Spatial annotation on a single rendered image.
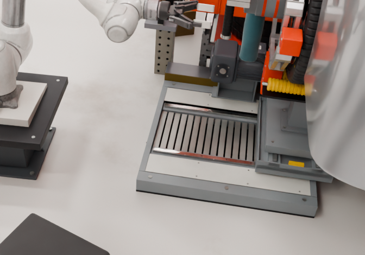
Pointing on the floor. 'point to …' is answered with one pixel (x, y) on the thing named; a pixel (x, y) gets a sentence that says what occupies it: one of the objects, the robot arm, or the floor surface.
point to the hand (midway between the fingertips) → (209, 16)
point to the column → (163, 50)
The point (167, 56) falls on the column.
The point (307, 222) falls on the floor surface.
